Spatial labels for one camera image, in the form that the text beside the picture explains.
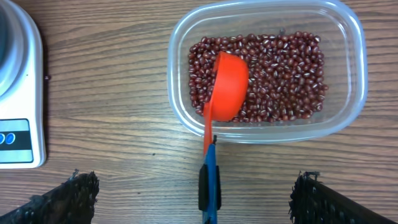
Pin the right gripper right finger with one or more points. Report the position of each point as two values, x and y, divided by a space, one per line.
312 202

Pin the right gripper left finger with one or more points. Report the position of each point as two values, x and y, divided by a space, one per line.
71 202

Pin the orange measuring scoop blue handle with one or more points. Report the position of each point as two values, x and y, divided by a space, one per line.
227 97

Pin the white kitchen scale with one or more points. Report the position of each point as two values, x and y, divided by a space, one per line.
22 90

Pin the red beans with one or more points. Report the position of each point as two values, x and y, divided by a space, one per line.
286 77

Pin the clear plastic container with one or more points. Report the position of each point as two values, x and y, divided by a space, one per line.
342 44

